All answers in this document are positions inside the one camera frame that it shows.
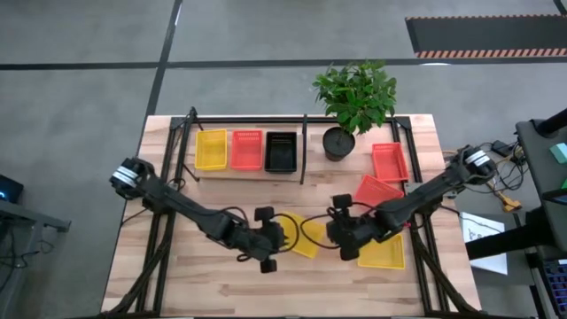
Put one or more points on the yellow plastic basket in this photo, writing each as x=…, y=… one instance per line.
x=211, y=150
x=383, y=257
x=314, y=232

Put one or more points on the black aluminium rig frame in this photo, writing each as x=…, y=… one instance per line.
x=283, y=119

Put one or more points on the black plastic basket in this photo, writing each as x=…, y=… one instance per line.
x=281, y=153

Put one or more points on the teal box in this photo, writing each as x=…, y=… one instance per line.
x=559, y=153

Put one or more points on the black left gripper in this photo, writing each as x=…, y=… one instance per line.
x=259, y=241

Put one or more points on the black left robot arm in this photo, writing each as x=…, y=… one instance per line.
x=177, y=204

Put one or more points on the white paper sheet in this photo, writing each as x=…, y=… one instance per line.
x=483, y=239

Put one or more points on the black keyboard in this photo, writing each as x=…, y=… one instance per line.
x=557, y=288

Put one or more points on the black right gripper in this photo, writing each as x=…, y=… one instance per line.
x=350, y=232

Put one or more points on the grey metal desk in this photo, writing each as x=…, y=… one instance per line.
x=26, y=217

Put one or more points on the black plant pot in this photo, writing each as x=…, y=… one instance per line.
x=336, y=148

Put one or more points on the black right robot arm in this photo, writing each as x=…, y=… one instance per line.
x=425, y=195

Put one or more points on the black device with blue light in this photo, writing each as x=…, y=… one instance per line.
x=9, y=188

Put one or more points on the orange-red plastic basket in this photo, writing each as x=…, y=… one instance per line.
x=246, y=150
x=374, y=190
x=390, y=163

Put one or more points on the green leafy plant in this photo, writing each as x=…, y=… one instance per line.
x=354, y=97

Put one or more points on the black power adapter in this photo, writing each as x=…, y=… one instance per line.
x=501, y=147

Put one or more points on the black hazard-striped floor mat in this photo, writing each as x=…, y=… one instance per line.
x=487, y=35

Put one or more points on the dark grey side desk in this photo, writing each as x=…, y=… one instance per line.
x=538, y=177

